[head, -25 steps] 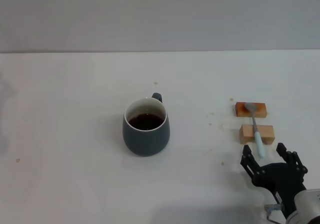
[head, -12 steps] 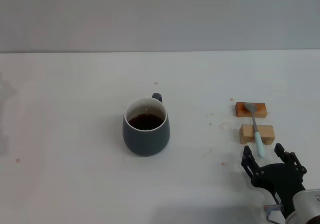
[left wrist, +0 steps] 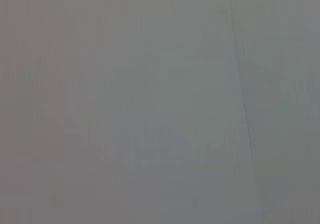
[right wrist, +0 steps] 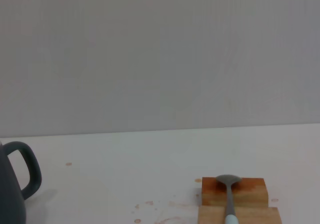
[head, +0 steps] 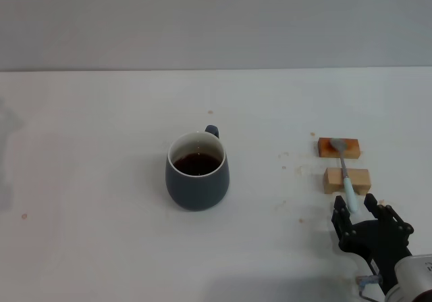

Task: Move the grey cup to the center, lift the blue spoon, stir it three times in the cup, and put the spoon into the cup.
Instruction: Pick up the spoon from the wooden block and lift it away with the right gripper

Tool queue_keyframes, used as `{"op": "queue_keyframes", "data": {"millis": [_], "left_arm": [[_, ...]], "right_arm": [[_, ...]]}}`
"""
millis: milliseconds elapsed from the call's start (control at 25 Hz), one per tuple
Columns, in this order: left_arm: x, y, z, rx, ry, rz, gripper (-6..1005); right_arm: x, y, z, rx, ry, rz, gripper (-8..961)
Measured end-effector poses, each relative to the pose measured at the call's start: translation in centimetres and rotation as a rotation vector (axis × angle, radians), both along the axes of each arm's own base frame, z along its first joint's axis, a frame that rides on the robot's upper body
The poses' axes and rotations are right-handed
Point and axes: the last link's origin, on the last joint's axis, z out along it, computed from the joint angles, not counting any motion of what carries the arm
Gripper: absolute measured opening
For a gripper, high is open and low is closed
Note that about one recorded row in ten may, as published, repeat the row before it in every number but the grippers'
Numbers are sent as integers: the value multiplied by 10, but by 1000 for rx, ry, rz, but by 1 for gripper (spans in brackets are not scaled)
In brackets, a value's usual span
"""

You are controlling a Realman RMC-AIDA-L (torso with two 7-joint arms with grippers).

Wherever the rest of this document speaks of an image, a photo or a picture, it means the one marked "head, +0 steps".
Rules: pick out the dark grey ceramic mug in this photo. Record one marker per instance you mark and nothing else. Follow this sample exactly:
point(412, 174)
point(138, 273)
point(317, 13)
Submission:
point(197, 192)

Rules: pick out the dark coffee liquid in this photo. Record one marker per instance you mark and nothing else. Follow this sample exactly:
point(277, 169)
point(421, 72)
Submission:
point(196, 163)

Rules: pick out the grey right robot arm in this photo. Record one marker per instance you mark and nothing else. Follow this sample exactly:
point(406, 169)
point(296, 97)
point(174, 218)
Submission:
point(413, 278)

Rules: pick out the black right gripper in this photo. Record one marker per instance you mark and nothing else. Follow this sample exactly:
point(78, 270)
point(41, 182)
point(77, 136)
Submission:
point(374, 239)

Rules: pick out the light notched wooden block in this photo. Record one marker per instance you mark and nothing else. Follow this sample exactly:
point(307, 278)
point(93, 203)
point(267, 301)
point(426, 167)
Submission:
point(332, 178)

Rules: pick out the reddish stained wooden block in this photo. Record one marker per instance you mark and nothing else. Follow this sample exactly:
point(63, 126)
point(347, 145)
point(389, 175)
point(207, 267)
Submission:
point(351, 148)

